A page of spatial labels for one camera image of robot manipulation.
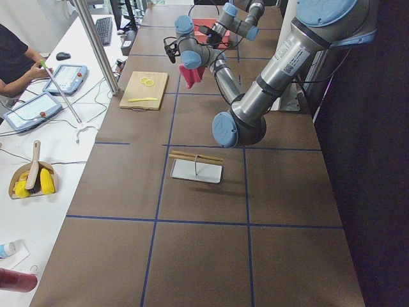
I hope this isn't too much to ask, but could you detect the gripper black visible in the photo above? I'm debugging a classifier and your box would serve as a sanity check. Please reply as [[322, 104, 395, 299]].
[[206, 30, 223, 43]]

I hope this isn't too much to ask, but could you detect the pink fleece cloth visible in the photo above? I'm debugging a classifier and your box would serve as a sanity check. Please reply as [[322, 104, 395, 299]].
[[178, 64, 206, 89]]

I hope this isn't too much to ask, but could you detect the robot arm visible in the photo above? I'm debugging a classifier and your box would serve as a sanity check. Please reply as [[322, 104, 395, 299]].
[[206, 0, 265, 49], [174, 1, 378, 148]]

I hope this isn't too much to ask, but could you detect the pink plastic bin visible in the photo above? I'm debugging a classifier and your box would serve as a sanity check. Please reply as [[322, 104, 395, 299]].
[[193, 18, 230, 50]]

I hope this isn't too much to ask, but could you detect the lemon slice lower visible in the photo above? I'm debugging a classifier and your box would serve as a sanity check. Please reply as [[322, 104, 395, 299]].
[[143, 79, 155, 87]]

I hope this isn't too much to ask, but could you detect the bamboo cutting board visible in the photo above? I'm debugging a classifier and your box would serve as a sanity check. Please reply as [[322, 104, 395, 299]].
[[119, 71, 168, 111]]

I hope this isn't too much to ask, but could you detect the yellow plastic knife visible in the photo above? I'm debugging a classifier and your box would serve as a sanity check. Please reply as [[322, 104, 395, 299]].
[[127, 97, 158, 102]]

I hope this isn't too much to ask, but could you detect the black keyboard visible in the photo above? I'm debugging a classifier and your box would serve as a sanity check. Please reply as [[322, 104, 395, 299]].
[[95, 17, 112, 46]]

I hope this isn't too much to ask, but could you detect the wooden rack rod outer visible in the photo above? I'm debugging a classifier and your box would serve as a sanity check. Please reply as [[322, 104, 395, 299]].
[[171, 150, 224, 162]]

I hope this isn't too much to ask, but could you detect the wooden rack rod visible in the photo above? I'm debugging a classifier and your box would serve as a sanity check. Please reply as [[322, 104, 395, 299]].
[[169, 154, 224, 166], [171, 150, 224, 162]]

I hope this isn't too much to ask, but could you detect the wooden rack rod inner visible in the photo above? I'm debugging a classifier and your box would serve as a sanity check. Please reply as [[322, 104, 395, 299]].
[[169, 154, 224, 166]]

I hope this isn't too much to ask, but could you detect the white rack tray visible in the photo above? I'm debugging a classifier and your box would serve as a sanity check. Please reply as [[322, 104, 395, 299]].
[[171, 159, 222, 184]]

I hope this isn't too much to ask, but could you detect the teach pendant far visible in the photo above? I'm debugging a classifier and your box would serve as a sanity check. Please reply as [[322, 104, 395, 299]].
[[53, 64, 88, 96]]

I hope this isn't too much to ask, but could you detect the teach pendant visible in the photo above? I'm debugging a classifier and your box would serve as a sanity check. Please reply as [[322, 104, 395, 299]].
[[4, 93, 63, 132], [53, 64, 88, 96]]

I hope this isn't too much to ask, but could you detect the black computer mouse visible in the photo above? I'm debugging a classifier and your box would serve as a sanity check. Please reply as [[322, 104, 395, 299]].
[[56, 52, 71, 61]]

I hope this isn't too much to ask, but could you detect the metal grabber stick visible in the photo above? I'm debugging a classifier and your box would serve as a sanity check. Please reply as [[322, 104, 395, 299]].
[[40, 59, 100, 144]]

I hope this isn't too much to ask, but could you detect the teach pendant near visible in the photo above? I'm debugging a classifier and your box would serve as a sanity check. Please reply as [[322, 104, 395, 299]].
[[4, 93, 63, 132]]

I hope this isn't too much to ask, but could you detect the white side table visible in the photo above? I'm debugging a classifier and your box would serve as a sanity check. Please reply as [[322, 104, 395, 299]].
[[0, 14, 135, 307]]

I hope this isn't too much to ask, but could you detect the person in black shirt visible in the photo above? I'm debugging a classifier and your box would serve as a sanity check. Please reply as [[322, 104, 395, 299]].
[[1, 24, 49, 98]]

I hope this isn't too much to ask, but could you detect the yellow corn cob right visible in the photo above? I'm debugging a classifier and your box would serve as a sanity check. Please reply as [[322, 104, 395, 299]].
[[40, 168, 56, 194]]

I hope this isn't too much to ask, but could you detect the yellow corn cob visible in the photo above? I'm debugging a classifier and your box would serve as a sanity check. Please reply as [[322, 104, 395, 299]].
[[40, 168, 56, 194], [13, 171, 30, 198]]

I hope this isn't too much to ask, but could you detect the wooden dustpan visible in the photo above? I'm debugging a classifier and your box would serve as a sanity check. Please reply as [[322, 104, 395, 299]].
[[8, 161, 58, 199]]

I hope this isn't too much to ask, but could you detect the wooden hand brush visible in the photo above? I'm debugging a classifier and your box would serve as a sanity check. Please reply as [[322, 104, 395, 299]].
[[26, 140, 41, 194]]

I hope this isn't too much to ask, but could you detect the yellow corn cob left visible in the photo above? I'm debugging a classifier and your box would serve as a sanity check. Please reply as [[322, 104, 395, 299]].
[[13, 171, 30, 198]]

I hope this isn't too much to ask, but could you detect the white paper sheet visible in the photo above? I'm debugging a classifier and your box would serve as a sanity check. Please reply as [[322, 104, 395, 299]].
[[1, 240, 30, 269]]

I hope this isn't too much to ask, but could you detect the blue white cup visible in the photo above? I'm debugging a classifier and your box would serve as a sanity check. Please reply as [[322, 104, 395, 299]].
[[0, 242, 17, 259]]

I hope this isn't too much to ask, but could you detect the red bottle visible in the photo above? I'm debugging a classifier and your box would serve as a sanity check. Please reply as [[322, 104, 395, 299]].
[[0, 268, 38, 293]]

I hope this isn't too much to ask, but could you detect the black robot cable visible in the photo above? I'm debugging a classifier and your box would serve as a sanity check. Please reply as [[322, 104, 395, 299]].
[[187, 0, 243, 61]]

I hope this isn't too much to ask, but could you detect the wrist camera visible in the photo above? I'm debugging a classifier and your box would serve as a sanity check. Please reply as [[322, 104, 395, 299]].
[[163, 36, 180, 64]]

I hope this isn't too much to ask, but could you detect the aluminium frame post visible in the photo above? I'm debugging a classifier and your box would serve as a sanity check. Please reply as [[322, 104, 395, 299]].
[[73, 0, 120, 96]]

